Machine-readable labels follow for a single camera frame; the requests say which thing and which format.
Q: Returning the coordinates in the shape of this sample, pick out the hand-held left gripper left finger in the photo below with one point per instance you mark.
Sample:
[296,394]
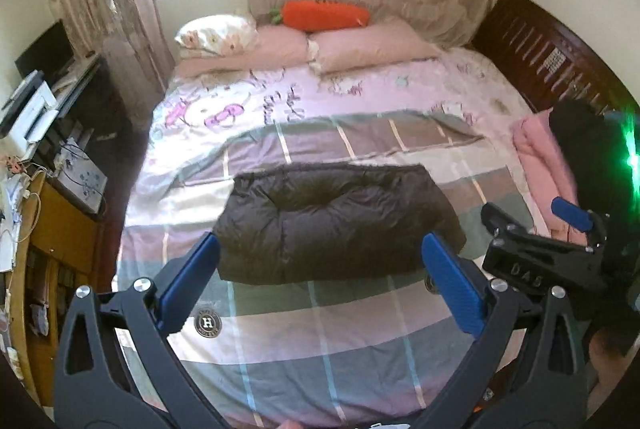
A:
[187,284]

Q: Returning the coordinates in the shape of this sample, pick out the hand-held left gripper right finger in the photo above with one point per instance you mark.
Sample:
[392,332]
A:
[452,289]

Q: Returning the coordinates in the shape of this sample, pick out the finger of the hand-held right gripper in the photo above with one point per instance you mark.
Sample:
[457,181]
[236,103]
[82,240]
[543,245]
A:
[500,219]
[570,211]

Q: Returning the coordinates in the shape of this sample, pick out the brown puffer jacket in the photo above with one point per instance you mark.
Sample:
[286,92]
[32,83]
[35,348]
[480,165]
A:
[325,219]

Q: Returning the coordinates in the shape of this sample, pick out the person's right forearm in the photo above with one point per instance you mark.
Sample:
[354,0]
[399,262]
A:
[607,359]

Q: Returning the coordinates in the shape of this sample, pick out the round black badge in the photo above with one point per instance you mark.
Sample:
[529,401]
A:
[206,323]

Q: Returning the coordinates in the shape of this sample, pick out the pink garment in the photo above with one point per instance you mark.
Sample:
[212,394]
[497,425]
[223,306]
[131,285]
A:
[540,159]

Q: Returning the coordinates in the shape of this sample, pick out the black garment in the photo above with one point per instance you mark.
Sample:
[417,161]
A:
[580,144]

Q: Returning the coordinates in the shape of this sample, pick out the wooden cabinet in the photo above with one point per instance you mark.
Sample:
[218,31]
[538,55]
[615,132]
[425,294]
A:
[60,229]

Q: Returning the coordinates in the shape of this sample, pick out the plaid blanket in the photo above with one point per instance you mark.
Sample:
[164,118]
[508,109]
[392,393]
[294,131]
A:
[320,334]

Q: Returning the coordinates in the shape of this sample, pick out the white printed box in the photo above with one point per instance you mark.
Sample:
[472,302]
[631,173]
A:
[82,179]

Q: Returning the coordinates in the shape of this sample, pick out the dark wooden headboard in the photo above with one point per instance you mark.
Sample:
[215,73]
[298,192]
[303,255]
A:
[525,34]

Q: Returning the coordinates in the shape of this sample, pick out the pink pillow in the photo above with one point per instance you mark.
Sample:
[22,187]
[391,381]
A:
[370,44]
[270,49]

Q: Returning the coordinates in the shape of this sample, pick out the white printer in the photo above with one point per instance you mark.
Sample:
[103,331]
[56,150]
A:
[30,109]

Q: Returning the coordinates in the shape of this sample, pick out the white floral pillow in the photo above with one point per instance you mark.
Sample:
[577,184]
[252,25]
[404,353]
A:
[215,34]

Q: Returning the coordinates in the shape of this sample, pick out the orange carrot plush pillow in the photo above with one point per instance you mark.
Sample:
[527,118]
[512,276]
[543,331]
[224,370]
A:
[325,15]

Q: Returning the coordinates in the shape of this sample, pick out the black monitor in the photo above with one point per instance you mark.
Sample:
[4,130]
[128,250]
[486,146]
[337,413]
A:
[45,49]

